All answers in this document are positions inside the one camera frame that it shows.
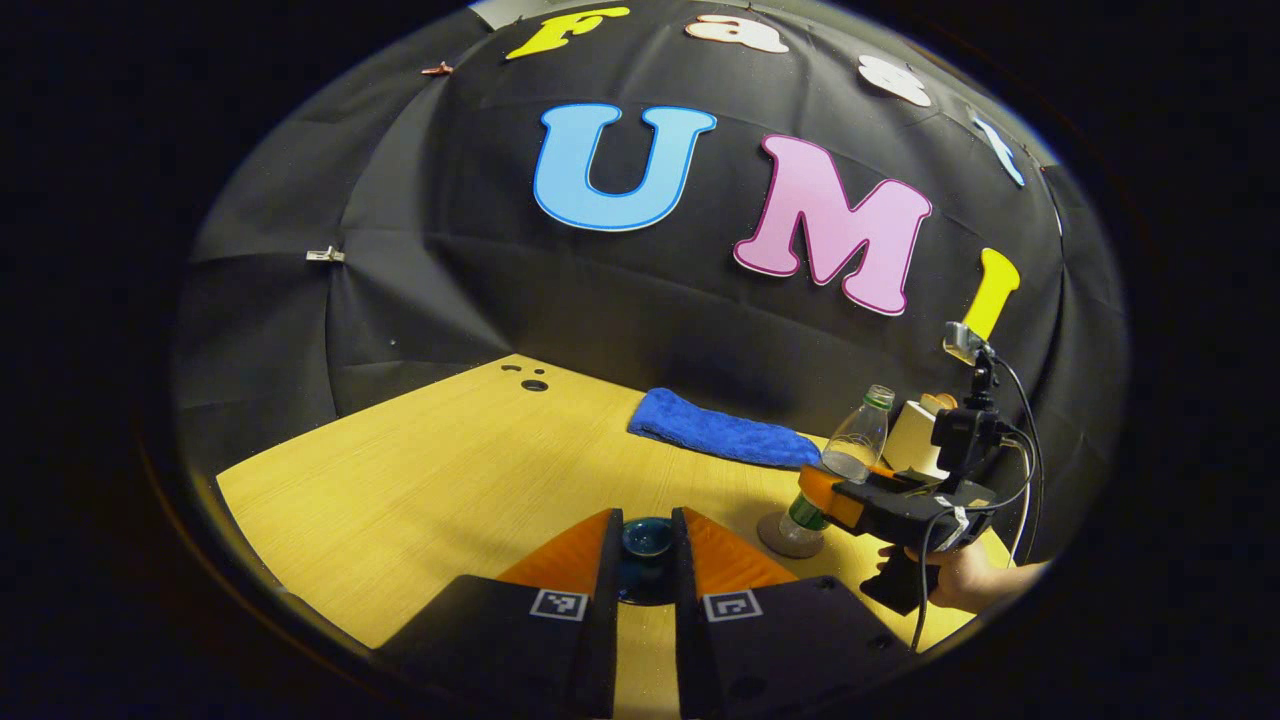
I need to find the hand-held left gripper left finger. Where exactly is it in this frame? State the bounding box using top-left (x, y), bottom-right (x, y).
top-left (372, 507), bottom-right (626, 720)

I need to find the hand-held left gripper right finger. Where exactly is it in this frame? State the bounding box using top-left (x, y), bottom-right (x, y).
top-left (670, 506), bottom-right (919, 720)

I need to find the white toaster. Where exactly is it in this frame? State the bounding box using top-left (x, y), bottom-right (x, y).
top-left (883, 398), bottom-right (961, 481)

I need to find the white cable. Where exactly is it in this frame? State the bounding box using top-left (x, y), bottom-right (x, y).
top-left (1005, 440), bottom-right (1031, 566)

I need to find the blue towel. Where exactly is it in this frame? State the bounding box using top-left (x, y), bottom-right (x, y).
top-left (628, 387), bottom-right (823, 469)

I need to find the black cable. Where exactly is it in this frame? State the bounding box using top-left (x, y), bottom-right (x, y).
top-left (988, 352), bottom-right (1045, 566)
top-left (908, 505), bottom-right (966, 653)

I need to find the dark teal teacup lid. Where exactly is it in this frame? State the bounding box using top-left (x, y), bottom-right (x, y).
top-left (618, 515), bottom-right (676, 607)

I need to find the black backdrop cloth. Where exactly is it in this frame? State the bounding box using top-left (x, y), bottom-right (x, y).
top-left (170, 0), bottom-right (1131, 561)

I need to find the round brown coaster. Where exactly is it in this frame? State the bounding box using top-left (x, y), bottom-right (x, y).
top-left (757, 508), bottom-right (827, 559)

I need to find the clear plastic water bottle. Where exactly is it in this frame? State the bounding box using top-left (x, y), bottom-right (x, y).
top-left (778, 385), bottom-right (896, 533)

